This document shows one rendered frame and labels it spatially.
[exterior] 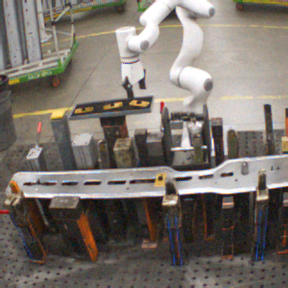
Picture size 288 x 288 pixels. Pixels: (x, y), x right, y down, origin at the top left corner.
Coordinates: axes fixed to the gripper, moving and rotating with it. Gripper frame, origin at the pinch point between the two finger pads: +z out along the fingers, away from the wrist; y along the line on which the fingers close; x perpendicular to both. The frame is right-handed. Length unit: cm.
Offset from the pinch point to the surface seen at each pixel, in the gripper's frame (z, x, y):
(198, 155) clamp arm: 19.8, 31.5, 9.4
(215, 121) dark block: 10.1, 35.2, -1.9
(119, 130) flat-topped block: 16.0, -7.3, 7.5
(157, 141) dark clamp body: 14.4, 15.2, 12.9
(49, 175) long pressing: 22, -24, 41
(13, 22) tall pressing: 21, -354, -220
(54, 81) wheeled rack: 112, -283, -215
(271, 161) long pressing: 22, 64, 1
